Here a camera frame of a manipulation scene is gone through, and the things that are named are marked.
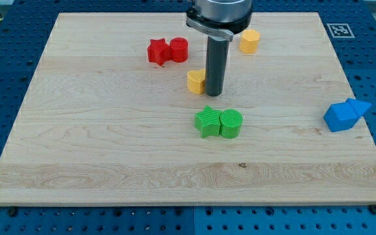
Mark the red star block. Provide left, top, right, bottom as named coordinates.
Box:
left=147, top=38, right=171, bottom=66

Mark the wooden board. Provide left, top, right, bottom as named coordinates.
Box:
left=0, top=12, right=376, bottom=207

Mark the red cylinder block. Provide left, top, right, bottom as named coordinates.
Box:
left=170, top=37, right=189, bottom=63

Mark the green star block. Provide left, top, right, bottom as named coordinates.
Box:
left=195, top=105, right=222, bottom=138

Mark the blue cube block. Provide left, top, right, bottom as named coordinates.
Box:
left=323, top=102, right=360, bottom=132

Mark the yellow heart block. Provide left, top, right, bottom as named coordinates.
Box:
left=187, top=69, right=206, bottom=95

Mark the white fiducial marker tag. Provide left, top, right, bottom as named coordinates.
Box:
left=326, top=23, right=354, bottom=39

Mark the blue triangle block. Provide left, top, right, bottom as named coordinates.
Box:
left=346, top=98, right=372, bottom=117

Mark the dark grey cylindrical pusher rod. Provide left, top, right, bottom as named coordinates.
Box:
left=205, top=36, right=229, bottom=97

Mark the green cylinder block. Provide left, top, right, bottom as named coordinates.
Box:
left=220, top=109, right=243, bottom=139

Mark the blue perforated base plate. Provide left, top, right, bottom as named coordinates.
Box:
left=0, top=1, right=376, bottom=234

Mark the yellow hexagon block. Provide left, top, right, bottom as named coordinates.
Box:
left=239, top=29, right=260, bottom=54

